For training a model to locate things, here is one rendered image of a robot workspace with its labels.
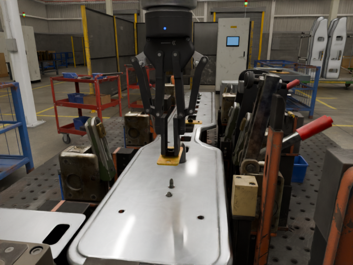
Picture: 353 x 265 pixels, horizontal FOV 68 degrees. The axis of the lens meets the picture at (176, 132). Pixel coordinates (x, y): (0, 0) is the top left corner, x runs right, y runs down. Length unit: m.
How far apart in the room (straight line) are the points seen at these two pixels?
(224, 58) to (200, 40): 1.18
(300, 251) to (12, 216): 0.73
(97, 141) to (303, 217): 0.75
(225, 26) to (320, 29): 3.38
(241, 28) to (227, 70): 1.14
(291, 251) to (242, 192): 0.50
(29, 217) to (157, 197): 0.21
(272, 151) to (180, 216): 0.18
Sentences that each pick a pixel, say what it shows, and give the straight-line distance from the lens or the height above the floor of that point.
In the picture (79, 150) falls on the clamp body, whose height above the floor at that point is 1.04.
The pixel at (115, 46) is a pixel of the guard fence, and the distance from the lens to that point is 7.01.
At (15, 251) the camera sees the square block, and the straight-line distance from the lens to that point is 0.33.
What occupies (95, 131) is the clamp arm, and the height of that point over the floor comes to 1.09.
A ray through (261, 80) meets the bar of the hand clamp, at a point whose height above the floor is 1.21.
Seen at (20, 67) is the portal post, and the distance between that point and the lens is 4.95.
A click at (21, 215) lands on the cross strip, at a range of 0.51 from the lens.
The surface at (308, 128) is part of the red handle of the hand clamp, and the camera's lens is 0.48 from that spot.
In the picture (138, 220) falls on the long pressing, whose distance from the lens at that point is 0.44.
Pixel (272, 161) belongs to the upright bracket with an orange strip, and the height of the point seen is 1.11.
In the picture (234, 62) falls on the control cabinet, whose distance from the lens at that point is 7.59.
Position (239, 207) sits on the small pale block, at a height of 1.03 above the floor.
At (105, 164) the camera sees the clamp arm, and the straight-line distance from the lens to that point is 0.58.
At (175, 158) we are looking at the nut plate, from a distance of 0.47.
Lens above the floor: 1.26
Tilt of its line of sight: 18 degrees down
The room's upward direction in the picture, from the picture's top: straight up
